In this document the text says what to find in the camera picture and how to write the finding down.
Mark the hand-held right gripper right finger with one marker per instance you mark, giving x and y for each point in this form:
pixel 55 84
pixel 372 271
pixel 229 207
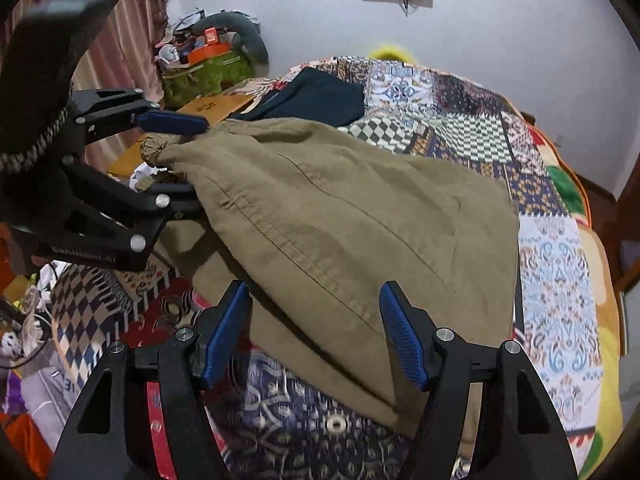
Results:
pixel 404 341

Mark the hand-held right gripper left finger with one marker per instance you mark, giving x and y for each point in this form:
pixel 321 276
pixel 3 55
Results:
pixel 226 336

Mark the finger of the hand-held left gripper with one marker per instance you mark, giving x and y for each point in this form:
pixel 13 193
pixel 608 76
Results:
pixel 186 207
pixel 172 122

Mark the khaki pants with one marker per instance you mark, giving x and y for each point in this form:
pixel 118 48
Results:
pixel 350 220

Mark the green fabric bag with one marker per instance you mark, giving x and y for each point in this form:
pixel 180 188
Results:
pixel 200 79

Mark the white crumpled cloth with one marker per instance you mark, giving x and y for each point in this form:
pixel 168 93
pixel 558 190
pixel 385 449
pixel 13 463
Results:
pixel 142 179

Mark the orange box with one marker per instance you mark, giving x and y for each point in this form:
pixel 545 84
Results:
pixel 207 53

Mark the pink curtain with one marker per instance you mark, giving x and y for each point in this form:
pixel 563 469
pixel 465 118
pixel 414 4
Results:
pixel 135 30

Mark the grey tube pillow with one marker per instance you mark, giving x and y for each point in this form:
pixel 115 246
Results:
pixel 250 39

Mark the dark navy garment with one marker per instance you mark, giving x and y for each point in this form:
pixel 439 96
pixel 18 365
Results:
pixel 312 97

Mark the patchwork printed bedspread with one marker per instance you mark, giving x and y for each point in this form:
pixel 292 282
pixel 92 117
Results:
pixel 550 285

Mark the grey printed cloth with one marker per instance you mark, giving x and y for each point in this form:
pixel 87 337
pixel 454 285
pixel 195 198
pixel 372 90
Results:
pixel 42 395

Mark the yellow plush item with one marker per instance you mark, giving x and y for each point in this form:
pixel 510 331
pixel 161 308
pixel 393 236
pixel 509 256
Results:
pixel 392 52

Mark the orange cloth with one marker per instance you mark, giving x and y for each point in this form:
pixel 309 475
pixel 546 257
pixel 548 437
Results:
pixel 20 442

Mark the wooden bed frame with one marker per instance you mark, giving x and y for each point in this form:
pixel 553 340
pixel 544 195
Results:
pixel 612 232

